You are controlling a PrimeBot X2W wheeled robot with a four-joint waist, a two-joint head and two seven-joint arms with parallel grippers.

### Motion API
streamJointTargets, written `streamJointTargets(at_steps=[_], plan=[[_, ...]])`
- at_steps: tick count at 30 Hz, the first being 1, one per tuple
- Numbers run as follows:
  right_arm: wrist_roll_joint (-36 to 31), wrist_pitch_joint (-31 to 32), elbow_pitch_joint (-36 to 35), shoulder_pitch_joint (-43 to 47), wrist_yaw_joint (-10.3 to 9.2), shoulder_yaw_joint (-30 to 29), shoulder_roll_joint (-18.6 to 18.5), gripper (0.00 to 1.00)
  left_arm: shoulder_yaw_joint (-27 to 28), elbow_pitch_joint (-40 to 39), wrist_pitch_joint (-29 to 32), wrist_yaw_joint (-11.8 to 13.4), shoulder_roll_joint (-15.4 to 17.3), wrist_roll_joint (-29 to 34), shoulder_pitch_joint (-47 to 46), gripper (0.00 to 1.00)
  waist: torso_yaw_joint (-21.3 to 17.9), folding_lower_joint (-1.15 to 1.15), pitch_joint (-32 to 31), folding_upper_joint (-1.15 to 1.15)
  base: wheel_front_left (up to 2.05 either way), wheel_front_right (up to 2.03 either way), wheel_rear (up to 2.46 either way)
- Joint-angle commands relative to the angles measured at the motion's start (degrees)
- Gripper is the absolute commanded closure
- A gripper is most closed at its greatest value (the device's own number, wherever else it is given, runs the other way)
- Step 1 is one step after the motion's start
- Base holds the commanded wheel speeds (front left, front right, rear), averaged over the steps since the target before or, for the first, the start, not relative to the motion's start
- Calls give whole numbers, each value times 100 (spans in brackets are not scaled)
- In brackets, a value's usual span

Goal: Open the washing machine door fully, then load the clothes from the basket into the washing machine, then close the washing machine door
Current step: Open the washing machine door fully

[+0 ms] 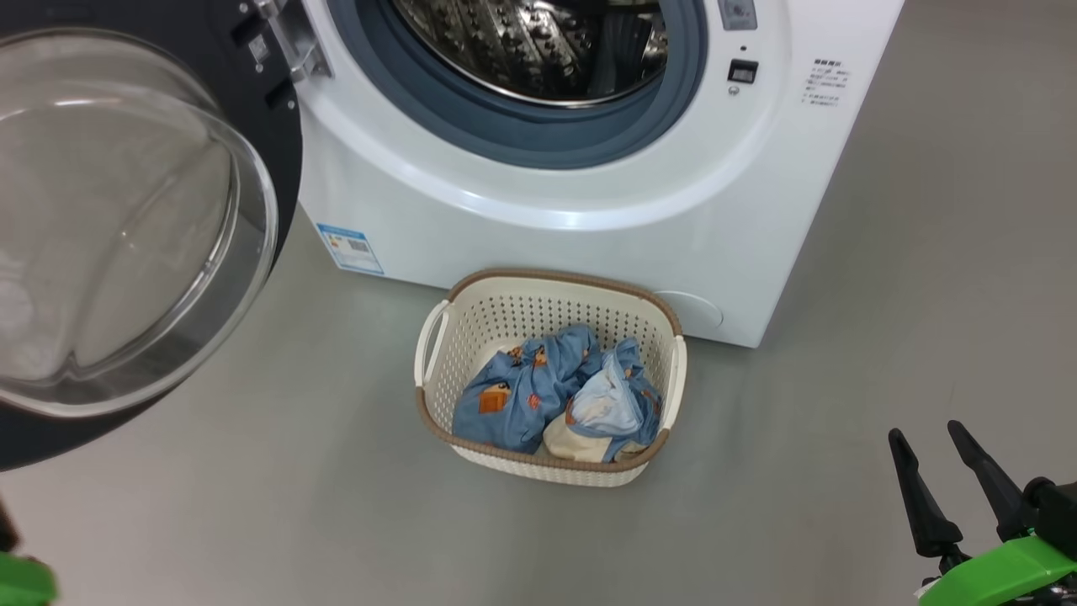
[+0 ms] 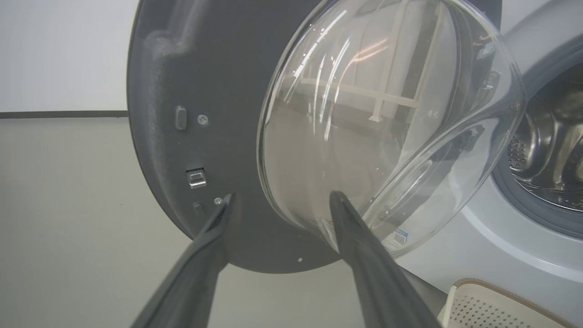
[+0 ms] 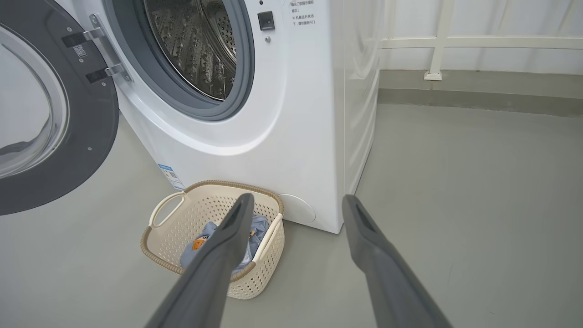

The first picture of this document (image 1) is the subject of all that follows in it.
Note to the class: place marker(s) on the round white filter cover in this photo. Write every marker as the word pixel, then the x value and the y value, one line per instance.
pixel 698 311

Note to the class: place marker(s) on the cream perforated laundry basket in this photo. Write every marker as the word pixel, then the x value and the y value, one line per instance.
pixel 522 311

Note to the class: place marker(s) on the light blue and cream garment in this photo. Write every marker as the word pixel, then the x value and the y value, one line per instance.
pixel 602 404

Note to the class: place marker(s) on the blue garment with orange patches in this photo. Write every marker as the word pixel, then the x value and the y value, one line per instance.
pixel 513 396

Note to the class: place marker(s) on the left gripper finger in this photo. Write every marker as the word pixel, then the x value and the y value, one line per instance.
pixel 7 526

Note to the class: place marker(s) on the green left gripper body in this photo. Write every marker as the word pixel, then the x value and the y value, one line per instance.
pixel 25 582

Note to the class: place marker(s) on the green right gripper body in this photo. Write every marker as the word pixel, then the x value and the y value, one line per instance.
pixel 1001 572

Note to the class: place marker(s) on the stainless steel washing machine drum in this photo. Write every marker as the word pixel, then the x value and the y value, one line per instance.
pixel 505 42

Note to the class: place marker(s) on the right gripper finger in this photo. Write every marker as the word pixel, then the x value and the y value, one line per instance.
pixel 925 505
pixel 997 488

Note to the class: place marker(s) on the metal door hinge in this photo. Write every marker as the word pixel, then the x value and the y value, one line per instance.
pixel 299 42

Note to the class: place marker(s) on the black round glass washer door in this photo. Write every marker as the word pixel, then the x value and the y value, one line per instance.
pixel 269 143

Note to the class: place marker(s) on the blue energy label sticker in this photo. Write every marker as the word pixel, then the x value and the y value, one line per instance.
pixel 351 249

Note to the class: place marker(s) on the white front-load washing machine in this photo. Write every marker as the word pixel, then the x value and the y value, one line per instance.
pixel 589 261

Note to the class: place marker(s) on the grey warning sticker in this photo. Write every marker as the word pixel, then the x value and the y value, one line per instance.
pixel 737 13

